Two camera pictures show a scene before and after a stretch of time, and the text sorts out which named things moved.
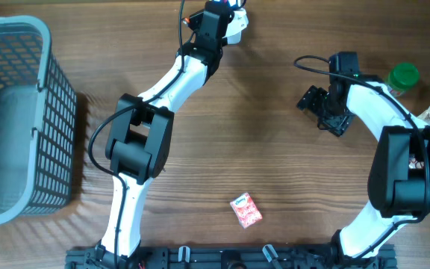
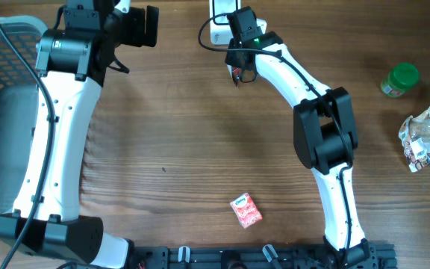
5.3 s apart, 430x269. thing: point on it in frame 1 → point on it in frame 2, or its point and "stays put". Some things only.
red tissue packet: [245, 211] stays put
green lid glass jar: [402, 76] stays put
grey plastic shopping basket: [26, 122] stays put
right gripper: [311, 100] → [231, 60]
